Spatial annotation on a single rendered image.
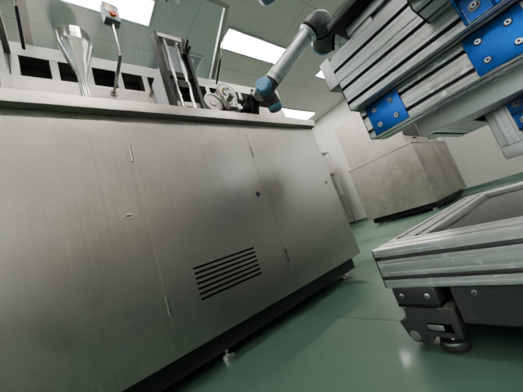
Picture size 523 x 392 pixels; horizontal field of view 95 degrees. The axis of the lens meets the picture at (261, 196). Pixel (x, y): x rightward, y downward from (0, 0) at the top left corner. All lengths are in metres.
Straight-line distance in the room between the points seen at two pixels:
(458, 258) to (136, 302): 0.74
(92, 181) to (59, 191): 0.08
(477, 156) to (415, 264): 4.88
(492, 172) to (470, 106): 4.65
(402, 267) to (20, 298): 0.83
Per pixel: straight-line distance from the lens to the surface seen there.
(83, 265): 0.77
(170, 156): 0.91
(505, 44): 0.71
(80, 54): 1.53
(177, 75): 1.37
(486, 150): 5.42
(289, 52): 1.29
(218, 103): 1.55
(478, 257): 0.57
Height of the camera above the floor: 0.33
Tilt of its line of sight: 10 degrees up
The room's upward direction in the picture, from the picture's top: 18 degrees counter-clockwise
